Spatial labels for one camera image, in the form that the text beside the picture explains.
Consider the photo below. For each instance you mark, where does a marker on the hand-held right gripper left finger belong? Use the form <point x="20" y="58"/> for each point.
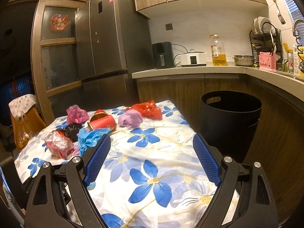
<point x="97" y="161"/>

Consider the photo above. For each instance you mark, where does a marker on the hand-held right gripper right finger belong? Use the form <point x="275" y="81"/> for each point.
<point x="206" y="161"/>

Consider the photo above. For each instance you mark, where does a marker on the red paper cup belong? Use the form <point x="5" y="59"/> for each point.
<point x="102" y="123"/>

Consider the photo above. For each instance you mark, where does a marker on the clear red plastic bag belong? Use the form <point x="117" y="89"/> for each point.
<point x="58" y="144"/>

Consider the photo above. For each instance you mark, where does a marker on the black trash bin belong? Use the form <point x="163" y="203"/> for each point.
<point x="228" y="123"/>

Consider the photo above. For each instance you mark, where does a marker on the purple plastic bag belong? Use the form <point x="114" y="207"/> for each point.
<point x="130" y="120"/>

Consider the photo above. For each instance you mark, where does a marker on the blue plastic bag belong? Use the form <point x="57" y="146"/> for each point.
<point x="87" y="139"/>

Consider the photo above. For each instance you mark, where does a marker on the black plastic bag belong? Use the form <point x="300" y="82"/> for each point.
<point x="70" y="130"/>

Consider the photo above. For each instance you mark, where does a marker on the red cup with gold inside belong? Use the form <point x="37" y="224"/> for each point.
<point x="99" y="111"/>

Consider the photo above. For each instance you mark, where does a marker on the pink plastic bag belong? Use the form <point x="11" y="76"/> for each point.
<point x="76" y="116"/>

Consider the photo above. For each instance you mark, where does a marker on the blue floral tablecloth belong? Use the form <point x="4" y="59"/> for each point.
<point x="147" y="152"/>

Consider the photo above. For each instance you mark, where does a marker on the wooden chair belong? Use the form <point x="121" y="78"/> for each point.
<point x="36" y="120"/>

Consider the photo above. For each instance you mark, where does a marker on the orange plastic bag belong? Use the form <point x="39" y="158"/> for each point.
<point x="22" y="133"/>

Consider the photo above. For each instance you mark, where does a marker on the dotted white cloth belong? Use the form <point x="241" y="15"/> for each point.
<point x="21" y="104"/>

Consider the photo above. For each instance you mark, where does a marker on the white slow cooker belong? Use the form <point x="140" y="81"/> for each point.
<point x="192" y="59"/>

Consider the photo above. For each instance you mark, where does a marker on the cooking oil bottle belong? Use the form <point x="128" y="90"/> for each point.
<point x="218" y="57"/>

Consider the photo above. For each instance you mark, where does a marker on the steel bowl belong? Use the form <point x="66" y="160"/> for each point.
<point x="243" y="61"/>

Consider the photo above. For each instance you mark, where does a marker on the pink utensil basket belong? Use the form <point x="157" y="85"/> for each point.
<point x="267" y="63"/>

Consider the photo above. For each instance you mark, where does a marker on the black air fryer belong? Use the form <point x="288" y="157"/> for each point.
<point x="161" y="52"/>

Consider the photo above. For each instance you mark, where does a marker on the grey refrigerator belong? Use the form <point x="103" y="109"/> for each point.
<point x="106" y="40"/>

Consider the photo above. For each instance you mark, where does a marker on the wooden glass door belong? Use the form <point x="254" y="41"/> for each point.
<point x="38" y="52"/>

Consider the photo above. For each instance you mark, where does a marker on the green beer can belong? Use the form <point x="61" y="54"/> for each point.
<point x="291" y="64"/>

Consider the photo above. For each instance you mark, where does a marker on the black dish rack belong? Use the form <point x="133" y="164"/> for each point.
<point x="261" y="38"/>

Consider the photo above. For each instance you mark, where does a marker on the yellow artificial flowers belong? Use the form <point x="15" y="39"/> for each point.
<point x="287" y="48"/>

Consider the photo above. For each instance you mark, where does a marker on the red flower door sticker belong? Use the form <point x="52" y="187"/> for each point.
<point x="59" y="22"/>

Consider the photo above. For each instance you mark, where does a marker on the white dishes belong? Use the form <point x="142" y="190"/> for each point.
<point x="261" y="21"/>

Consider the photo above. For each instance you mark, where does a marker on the hanging spatula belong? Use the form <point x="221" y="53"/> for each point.
<point x="282" y="19"/>

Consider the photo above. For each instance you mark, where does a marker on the steel faucet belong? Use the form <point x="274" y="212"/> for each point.
<point x="295" y="26"/>

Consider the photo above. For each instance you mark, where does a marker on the window blind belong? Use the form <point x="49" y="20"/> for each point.
<point x="292" y="7"/>

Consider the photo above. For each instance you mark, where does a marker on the black wall socket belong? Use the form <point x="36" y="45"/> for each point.
<point x="169" y="26"/>

